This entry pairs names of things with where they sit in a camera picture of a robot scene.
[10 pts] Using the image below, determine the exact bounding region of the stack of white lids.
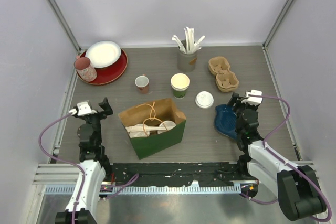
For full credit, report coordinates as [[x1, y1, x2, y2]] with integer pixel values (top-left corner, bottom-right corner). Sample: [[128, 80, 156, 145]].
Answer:
[[195, 91, 214, 109]]

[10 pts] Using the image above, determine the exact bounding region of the straw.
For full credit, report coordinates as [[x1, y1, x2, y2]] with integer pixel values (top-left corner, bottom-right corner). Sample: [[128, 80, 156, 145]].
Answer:
[[125, 126, 146, 133], [126, 125, 165, 131]]

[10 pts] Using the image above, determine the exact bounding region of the white cup lid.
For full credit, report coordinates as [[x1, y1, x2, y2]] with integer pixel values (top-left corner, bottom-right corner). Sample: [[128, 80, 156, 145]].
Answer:
[[128, 131, 150, 138], [157, 121, 176, 134]]

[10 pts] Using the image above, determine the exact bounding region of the green paper bag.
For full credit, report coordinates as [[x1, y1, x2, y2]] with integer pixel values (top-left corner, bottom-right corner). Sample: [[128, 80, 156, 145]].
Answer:
[[119, 98, 186, 159]]

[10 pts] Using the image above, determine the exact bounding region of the stack of green paper cups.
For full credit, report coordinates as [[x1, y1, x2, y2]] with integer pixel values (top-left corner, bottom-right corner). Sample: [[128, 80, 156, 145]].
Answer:
[[171, 73, 190, 99]]

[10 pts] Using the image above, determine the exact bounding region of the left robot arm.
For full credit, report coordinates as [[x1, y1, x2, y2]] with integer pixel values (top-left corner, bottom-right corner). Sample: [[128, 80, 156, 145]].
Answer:
[[55, 98, 113, 223]]

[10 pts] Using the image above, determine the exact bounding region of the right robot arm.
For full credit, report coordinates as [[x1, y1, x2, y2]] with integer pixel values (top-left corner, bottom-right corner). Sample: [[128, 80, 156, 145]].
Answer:
[[227, 90, 332, 222]]

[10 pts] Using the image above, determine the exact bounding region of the blue leaf-shaped dish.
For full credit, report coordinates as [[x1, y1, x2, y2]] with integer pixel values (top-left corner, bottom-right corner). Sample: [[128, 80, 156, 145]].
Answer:
[[214, 104, 237, 141]]

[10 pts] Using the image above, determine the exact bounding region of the cardboard cup carrier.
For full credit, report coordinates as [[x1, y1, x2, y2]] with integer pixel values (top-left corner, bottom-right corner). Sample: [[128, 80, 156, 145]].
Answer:
[[208, 56, 239, 92]]

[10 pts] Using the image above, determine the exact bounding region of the red round tray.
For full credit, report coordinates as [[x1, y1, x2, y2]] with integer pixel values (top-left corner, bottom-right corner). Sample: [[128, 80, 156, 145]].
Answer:
[[77, 49, 128, 86]]

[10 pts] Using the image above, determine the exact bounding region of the floral pink tumbler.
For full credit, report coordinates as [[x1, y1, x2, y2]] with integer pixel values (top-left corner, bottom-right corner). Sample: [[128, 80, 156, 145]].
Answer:
[[74, 57, 97, 82]]

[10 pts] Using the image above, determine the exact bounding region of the white paper plate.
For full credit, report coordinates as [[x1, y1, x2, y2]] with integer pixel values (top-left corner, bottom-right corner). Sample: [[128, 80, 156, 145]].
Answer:
[[86, 41, 121, 68]]

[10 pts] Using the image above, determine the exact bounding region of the grey straw holder cup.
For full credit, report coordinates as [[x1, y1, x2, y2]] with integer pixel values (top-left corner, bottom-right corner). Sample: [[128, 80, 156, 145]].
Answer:
[[177, 47, 197, 72]]

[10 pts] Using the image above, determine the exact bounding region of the white wrapped straws bundle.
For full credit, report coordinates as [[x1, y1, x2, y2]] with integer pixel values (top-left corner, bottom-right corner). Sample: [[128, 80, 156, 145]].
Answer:
[[172, 26, 205, 55]]

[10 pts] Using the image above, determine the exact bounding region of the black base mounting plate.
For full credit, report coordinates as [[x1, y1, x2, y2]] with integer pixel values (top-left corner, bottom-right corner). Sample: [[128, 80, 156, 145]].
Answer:
[[104, 162, 256, 187]]

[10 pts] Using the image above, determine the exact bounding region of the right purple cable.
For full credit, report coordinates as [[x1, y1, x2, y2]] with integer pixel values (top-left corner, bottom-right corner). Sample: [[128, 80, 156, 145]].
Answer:
[[240, 94, 331, 221]]

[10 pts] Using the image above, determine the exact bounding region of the purple cable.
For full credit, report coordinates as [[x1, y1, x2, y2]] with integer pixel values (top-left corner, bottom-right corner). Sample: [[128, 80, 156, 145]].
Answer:
[[240, 94, 331, 221], [38, 113, 140, 224]]

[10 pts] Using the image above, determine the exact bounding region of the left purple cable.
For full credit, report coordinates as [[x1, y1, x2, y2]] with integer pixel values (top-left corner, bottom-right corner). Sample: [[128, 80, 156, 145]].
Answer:
[[38, 113, 140, 224]]

